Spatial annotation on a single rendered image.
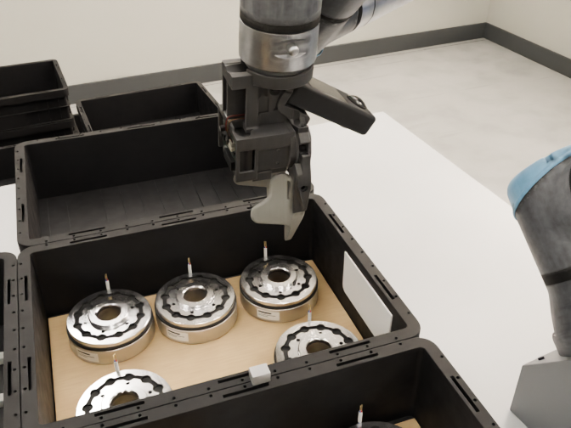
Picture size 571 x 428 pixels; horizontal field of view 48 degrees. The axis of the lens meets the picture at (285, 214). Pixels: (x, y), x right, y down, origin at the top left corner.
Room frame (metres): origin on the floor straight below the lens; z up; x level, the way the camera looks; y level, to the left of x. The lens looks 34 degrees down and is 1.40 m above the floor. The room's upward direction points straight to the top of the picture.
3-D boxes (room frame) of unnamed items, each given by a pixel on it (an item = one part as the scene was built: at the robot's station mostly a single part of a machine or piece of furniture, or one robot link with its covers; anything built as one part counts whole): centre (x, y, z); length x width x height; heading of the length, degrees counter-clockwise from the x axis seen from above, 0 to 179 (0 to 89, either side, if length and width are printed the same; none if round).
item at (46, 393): (0.57, 0.09, 0.87); 0.40 x 0.30 x 0.11; 110
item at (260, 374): (0.43, 0.02, 0.94); 0.02 x 0.01 x 0.01; 110
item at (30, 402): (0.57, 0.09, 0.92); 0.40 x 0.30 x 0.02; 110
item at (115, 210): (0.85, 0.19, 0.87); 0.40 x 0.30 x 0.11; 110
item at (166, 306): (0.63, 0.11, 0.86); 0.10 x 0.10 x 0.01
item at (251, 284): (0.67, 0.01, 0.86); 0.10 x 0.10 x 0.01
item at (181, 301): (0.63, 0.11, 0.86); 0.05 x 0.05 x 0.01
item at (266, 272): (0.67, 0.01, 0.86); 0.05 x 0.05 x 0.01
